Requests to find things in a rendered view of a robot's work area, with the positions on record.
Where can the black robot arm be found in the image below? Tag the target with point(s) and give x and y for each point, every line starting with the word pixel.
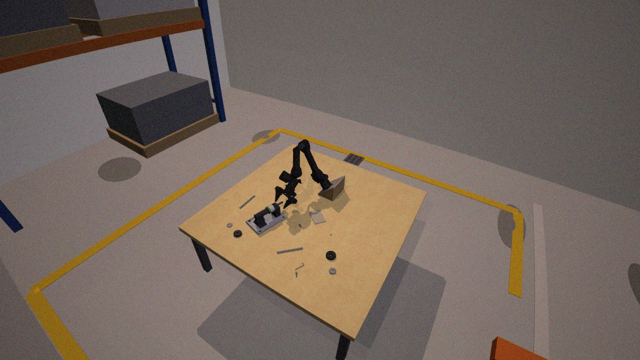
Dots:
pixel 296 171

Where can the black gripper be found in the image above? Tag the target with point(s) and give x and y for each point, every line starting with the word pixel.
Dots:
pixel 287 192

